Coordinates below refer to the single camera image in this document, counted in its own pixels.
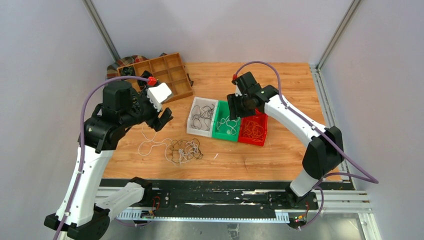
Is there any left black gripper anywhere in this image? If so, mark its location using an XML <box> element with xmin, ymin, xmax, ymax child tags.
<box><xmin>121</xmin><ymin>84</ymin><xmax>174</xmax><ymax>131</ymax></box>

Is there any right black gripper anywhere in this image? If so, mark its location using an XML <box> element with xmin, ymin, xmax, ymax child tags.
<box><xmin>227</xmin><ymin>93</ymin><xmax>256</xmax><ymax>121</ymax></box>

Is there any orange cable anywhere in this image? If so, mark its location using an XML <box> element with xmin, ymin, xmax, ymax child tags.
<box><xmin>241</xmin><ymin>119</ymin><xmax>268</xmax><ymax>143</ymax></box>

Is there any black cable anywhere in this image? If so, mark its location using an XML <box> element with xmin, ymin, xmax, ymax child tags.
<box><xmin>190</xmin><ymin>103</ymin><xmax>217</xmax><ymax>131</ymax></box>

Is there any cable bundle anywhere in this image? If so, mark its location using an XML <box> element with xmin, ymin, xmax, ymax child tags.
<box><xmin>164</xmin><ymin>137</ymin><xmax>205</xmax><ymax>167</ymax></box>

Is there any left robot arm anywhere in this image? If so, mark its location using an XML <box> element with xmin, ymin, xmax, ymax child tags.
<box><xmin>44</xmin><ymin>76</ymin><xmax>173</xmax><ymax>240</ymax></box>

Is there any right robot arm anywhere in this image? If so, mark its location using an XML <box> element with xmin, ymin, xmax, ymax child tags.
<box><xmin>226</xmin><ymin>85</ymin><xmax>343</xmax><ymax>209</ymax></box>

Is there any red plastic bin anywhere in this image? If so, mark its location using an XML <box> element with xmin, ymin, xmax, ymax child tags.
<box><xmin>238</xmin><ymin>113</ymin><xmax>268</xmax><ymax>147</ymax></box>

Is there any green plastic bin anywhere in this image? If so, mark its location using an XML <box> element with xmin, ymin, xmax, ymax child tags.
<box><xmin>211</xmin><ymin>100</ymin><xmax>241</xmax><ymax>142</ymax></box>

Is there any white plastic bin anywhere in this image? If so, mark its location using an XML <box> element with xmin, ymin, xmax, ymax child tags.
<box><xmin>186</xmin><ymin>96</ymin><xmax>219</xmax><ymax>138</ymax></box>

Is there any wooden compartment tray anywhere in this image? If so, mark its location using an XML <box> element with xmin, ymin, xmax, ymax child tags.
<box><xmin>116</xmin><ymin>52</ymin><xmax>194</xmax><ymax>104</ymax></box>

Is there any plaid cloth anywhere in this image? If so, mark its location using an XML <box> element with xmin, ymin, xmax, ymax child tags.
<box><xmin>106</xmin><ymin>52</ymin><xmax>185</xmax><ymax>79</ymax></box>

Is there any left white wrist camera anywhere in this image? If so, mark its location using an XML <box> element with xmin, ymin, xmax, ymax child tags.
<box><xmin>147</xmin><ymin>82</ymin><xmax>173</xmax><ymax>113</ymax></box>

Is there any black coiled strap two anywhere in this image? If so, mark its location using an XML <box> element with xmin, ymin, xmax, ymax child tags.
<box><xmin>137</xmin><ymin>76</ymin><xmax>151</xmax><ymax>92</ymax></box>

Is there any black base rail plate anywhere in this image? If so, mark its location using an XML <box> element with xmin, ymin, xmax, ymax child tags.
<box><xmin>121</xmin><ymin>179</ymin><xmax>320</xmax><ymax>220</ymax></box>

